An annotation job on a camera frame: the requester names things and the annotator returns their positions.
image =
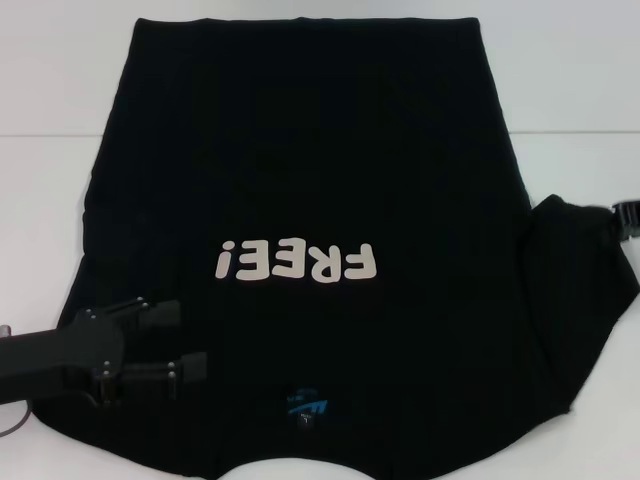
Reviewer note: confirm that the black t-shirt with FREE print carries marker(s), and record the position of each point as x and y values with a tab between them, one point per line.
300	150

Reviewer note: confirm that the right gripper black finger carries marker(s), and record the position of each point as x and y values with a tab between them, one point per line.
627	217

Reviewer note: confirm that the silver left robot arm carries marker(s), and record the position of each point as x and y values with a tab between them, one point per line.
4	331

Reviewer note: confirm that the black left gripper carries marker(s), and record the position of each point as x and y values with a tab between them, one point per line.
50	357

